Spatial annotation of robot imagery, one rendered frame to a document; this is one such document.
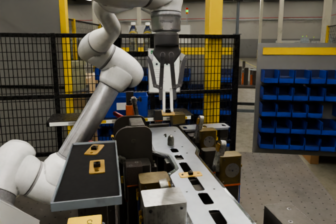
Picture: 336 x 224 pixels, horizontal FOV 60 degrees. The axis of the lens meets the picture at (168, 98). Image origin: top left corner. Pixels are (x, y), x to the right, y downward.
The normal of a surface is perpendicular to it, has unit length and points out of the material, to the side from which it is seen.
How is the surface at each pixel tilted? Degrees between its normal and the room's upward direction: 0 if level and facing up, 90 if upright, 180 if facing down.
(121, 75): 94
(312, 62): 90
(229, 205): 0
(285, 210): 0
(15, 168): 70
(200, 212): 0
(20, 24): 90
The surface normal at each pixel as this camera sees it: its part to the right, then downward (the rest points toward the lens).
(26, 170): 0.69, -0.32
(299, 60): -0.14, 0.18
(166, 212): 0.20, 0.17
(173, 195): 0.00, -0.98
